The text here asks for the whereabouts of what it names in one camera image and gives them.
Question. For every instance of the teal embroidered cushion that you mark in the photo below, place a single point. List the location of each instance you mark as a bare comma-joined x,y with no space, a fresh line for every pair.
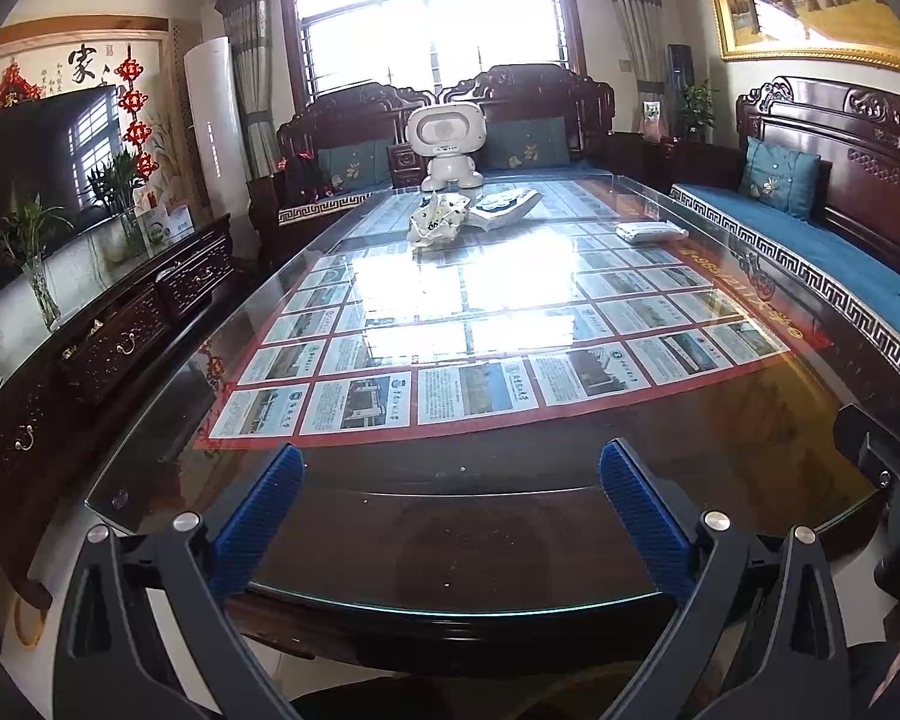
526,144
356,165
780,180

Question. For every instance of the white tower air conditioner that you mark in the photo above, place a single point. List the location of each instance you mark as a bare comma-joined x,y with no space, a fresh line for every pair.
214,127

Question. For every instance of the patterned grey curtain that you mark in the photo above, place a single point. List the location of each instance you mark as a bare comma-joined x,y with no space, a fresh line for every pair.
253,67
634,22

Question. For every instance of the flat white folded cloth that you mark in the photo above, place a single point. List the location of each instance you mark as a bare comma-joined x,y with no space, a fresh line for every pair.
651,231

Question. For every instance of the dark carved wooden cabinet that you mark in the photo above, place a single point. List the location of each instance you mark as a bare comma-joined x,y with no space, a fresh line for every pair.
120,330

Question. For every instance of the black red bag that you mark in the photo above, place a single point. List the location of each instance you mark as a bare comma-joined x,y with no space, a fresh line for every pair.
305,176

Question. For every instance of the bushy bamboo in glass vase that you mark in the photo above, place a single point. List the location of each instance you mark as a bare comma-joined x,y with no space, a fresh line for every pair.
116,195

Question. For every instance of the round yellow-rimmed bin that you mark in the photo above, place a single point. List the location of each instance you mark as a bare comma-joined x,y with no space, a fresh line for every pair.
28,626

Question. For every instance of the white green carton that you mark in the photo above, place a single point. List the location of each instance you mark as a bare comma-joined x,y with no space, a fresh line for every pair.
166,219

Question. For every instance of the long carved wooden sofa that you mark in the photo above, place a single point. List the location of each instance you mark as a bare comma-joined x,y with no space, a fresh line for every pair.
540,97

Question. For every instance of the small potted green plant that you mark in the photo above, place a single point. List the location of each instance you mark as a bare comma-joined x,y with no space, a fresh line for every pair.
699,109

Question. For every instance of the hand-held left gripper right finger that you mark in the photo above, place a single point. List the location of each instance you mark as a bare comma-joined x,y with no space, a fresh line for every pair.
645,517

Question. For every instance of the small pink photo stand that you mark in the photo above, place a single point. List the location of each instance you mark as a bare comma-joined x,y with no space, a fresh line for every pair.
652,121

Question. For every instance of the carved wooden sofa blue seat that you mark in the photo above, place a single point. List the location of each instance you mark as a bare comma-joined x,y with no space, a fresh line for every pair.
855,240

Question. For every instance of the soft tissue pack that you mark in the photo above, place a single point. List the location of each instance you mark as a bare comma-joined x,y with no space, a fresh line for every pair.
506,206

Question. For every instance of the wide red knot ornament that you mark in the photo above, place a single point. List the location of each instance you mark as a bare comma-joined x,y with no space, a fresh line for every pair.
11,94

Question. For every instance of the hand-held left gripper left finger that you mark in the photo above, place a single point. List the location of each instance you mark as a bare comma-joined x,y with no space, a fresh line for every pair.
259,517

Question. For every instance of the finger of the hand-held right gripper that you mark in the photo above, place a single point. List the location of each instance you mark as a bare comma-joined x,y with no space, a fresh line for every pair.
881,450

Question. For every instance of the tall glass vase with bamboo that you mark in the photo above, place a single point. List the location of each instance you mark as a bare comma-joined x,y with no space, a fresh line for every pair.
37,270

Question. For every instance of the white toy robot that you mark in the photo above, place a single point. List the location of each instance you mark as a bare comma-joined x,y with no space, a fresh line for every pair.
444,142

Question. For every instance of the large barred window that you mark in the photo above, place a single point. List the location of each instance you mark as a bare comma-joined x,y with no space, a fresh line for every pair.
435,15

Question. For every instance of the red-bordered printed table sheet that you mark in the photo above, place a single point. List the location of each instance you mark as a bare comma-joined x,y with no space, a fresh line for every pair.
495,382

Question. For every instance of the black flat television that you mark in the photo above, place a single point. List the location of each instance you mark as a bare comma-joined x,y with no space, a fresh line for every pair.
37,180

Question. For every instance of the dark wooden side table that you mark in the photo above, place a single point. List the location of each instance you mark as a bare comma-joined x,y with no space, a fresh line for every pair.
682,161

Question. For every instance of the tall black appliance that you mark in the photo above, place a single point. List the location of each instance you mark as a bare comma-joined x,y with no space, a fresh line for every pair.
681,86

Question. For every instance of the crumpled white printed wrapper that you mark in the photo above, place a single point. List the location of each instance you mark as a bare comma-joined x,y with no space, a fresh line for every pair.
436,221

